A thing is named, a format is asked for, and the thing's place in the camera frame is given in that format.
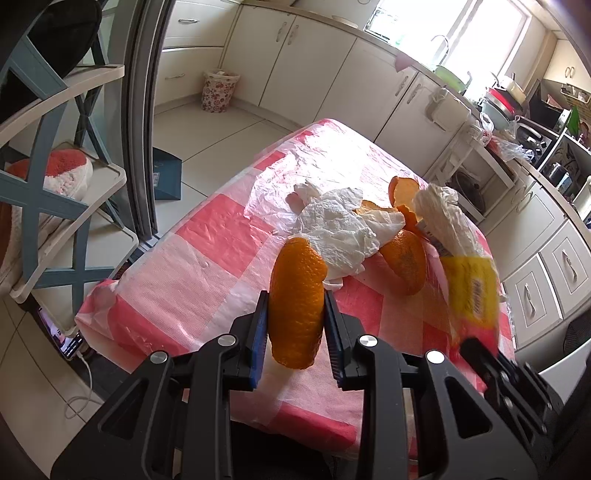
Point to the white open storage rack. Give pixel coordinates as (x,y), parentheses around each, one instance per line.
(475,170)

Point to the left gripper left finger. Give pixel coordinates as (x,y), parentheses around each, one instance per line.
(246,368)

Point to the smartphone on floor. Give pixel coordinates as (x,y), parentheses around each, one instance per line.
(67,346)

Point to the long orange peel piece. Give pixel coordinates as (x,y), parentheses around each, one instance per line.
(296,304)

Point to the yellow plastic snack bag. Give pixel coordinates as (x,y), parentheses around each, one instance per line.
(471,273)

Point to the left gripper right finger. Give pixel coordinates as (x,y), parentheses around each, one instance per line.
(342,331)

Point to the red white plush cushion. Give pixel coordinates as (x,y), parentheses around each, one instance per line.
(68,173)

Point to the green bowl at sink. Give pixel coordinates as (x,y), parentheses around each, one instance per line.
(452,81)

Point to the orange peel half shell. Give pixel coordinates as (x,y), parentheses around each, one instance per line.
(406,256)

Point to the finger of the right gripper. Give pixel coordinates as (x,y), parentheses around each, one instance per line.
(521,397)

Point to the white tissue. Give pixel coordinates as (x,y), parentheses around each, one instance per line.
(342,228)

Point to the curled orange peel strip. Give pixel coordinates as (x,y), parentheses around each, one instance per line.
(402,191)

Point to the white kitchen cabinets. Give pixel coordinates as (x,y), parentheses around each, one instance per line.
(295,70)

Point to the floral fabric basket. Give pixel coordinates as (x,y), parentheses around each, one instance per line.
(218,89)

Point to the red white checkered tablecloth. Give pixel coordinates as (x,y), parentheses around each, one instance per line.
(211,267)

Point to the black frying pan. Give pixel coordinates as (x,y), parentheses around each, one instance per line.
(465,185)

